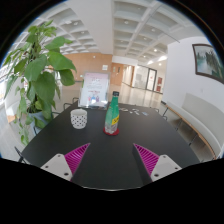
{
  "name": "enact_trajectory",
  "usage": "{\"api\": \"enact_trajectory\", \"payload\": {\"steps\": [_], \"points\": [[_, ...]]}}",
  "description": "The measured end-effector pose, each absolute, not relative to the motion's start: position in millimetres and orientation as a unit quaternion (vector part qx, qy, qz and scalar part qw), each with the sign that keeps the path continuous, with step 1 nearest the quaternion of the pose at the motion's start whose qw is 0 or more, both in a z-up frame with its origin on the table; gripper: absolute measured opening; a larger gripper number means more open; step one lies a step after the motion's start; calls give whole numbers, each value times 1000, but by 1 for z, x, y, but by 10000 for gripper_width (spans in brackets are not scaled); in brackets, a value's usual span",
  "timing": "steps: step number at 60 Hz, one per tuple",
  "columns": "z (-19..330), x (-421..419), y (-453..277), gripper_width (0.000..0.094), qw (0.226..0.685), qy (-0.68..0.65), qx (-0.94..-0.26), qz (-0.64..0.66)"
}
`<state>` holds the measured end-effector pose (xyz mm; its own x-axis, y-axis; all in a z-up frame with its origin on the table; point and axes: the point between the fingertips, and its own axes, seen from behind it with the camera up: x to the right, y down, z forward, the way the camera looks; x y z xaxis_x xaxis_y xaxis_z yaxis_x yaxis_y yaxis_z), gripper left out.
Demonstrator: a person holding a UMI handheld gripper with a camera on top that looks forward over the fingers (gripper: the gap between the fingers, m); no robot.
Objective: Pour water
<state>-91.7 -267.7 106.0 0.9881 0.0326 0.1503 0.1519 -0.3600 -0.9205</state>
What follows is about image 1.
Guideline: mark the clear acrylic sign stand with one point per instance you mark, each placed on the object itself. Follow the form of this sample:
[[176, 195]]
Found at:
[[95, 88]]

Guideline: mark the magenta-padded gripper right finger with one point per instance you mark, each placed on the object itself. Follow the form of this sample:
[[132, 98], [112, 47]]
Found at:
[[165, 166]]

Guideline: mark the small blue card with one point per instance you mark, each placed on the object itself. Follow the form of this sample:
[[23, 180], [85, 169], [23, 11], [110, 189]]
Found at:
[[144, 113]]

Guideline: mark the white long bench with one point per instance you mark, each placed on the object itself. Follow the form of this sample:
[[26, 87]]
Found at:
[[203, 116]]

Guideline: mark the dark framed wall picture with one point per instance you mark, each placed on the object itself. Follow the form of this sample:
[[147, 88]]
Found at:
[[210, 61]]

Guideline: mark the white dotted cup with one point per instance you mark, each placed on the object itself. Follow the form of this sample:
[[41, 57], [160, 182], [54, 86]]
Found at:
[[78, 119]]

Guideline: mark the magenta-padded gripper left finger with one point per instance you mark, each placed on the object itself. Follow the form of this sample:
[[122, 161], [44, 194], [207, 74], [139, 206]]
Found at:
[[58, 165]]

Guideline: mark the recessed ceiling lights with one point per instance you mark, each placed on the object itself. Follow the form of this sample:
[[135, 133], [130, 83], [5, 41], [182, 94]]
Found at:
[[126, 22]]

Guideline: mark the green leafy potted plant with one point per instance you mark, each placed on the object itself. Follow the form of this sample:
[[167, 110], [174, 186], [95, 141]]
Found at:
[[43, 86]]

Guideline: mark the green plastic drink bottle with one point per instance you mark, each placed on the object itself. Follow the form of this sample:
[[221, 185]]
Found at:
[[112, 115]]

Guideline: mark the flat round red coaster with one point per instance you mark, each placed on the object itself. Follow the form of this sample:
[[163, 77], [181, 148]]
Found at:
[[107, 133]]

